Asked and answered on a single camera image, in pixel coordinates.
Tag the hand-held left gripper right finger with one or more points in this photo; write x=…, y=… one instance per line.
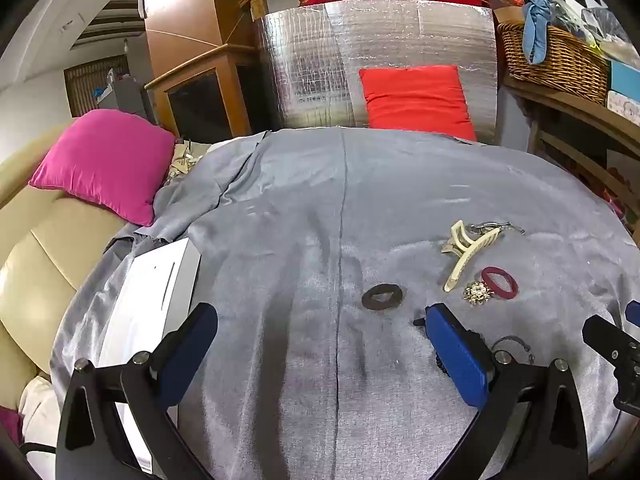
x=457, y=355

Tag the floral cloth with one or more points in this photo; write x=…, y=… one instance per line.
x=182, y=160

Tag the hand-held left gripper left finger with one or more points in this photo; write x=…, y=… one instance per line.
x=187, y=345

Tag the magenta cloth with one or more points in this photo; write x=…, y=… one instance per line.
x=10, y=425

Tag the white patterned box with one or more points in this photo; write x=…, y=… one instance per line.
x=625, y=107

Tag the pink cushion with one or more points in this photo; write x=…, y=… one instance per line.
x=100, y=160

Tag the tall wooden wardrobe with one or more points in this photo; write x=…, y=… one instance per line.
x=185, y=10

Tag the clear plastic bags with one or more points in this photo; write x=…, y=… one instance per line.
x=595, y=20

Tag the silver foil insulation sheet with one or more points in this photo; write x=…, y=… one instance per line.
x=310, y=60

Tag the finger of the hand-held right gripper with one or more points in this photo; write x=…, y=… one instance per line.
x=634, y=315
x=607, y=342

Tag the wicker basket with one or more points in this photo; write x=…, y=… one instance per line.
x=555, y=65

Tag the blue cloth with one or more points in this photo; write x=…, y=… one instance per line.
x=537, y=30

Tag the teal box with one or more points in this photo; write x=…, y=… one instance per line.
x=627, y=77

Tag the white cloth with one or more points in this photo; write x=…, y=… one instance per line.
x=40, y=410

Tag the red cushion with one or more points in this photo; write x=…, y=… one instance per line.
x=415, y=100

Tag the gold brooch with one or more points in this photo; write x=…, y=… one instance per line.
x=477, y=292

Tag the wooden shelf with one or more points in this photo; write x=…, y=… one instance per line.
x=575, y=105

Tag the grey blanket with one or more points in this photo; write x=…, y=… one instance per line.
x=300, y=235

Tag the cream hair claw clip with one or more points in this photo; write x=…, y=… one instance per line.
x=462, y=265

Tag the wooden glass door cabinet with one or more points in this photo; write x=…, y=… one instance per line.
x=200, y=95

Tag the beige sofa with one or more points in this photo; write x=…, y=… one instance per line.
x=50, y=260

